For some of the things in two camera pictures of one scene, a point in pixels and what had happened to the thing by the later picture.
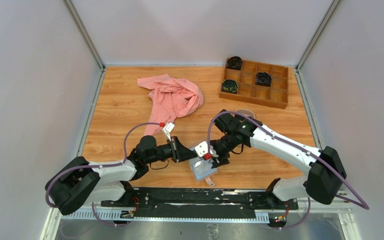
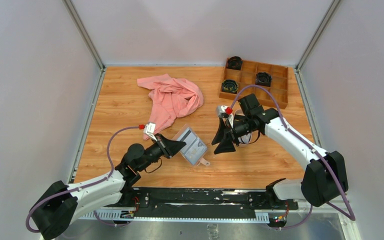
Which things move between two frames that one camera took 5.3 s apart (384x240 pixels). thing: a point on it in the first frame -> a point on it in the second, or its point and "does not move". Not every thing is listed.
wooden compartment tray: [276, 95] does not move
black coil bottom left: [229, 86] does not move
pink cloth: [171, 98] does not move
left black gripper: [179, 152] -> [168, 147]
